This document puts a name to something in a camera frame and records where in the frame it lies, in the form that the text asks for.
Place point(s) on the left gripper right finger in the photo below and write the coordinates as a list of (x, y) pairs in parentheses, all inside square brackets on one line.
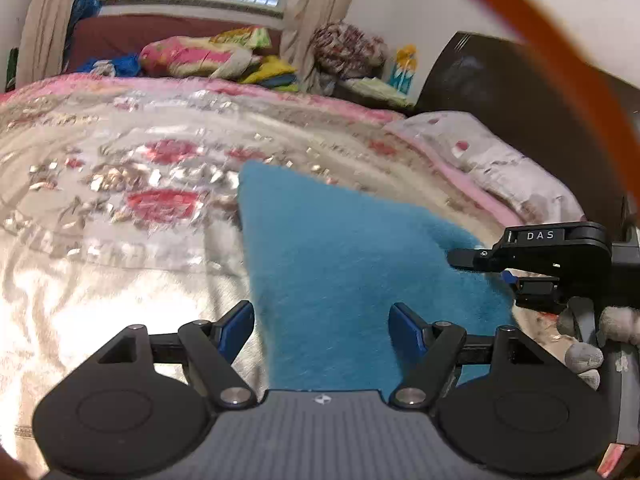
[(409, 334)]

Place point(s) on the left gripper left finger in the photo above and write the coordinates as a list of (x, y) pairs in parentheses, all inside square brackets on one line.
[(232, 331)]

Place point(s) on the teal fuzzy cloth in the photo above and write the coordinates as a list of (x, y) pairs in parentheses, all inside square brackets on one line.
[(326, 264)]

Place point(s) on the blue clothes pile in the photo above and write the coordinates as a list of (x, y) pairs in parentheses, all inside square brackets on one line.
[(121, 67)]

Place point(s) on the grey gloved right hand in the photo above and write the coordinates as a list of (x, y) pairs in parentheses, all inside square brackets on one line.
[(591, 331)]

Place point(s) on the white floral pillow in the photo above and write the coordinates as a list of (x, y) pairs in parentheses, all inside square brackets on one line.
[(514, 188)]

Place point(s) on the floral satin bedspread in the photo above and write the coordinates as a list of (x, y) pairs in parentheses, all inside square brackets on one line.
[(121, 244)]

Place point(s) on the dark brown headboard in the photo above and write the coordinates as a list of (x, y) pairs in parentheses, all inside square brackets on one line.
[(495, 80)]

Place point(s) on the yellow blue poster box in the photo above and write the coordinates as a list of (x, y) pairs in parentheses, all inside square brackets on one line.
[(404, 68)]

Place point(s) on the light green folded sheets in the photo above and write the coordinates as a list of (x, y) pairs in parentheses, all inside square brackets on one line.
[(377, 89)]

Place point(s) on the yellow green folded blanket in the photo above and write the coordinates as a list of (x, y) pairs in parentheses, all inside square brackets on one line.
[(271, 73)]

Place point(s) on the pink floral folded quilt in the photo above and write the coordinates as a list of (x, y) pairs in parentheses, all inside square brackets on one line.
[(225, 56)]

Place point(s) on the dark floral bundle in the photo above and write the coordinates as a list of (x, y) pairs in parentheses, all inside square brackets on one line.
[(344, 51)]

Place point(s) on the maroon sofa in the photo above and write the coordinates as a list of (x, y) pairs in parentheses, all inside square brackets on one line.
[(113, 36)]

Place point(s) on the beige curtain right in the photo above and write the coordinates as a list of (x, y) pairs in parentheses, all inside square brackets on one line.
[(301, 18)]

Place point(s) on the beige curtain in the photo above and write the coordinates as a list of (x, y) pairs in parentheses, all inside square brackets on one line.
[(40, 54), (301, 18)]

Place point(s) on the blue hanging garment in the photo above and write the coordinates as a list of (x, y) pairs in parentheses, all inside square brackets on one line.
[(81, 9)]

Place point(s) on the beige curtain left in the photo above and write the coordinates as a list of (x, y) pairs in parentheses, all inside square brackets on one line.
[(40, 54)]

